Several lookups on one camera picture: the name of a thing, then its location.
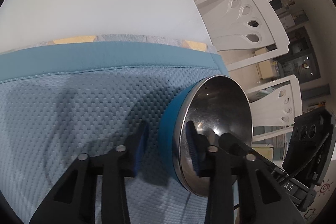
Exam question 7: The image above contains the blue steel bowl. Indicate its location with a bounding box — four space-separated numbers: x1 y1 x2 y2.
158 75 253 197

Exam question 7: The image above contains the white chair near right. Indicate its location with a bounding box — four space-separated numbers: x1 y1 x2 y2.
245 75 302 142

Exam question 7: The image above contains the white chair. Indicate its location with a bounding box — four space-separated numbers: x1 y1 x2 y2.
195 0 289 71
245 75 302 142

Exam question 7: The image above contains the light blue table mat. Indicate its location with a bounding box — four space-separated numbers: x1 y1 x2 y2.
1 42 228 223

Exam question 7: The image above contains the white chair far right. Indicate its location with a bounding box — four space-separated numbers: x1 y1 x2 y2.
195 0 289 71

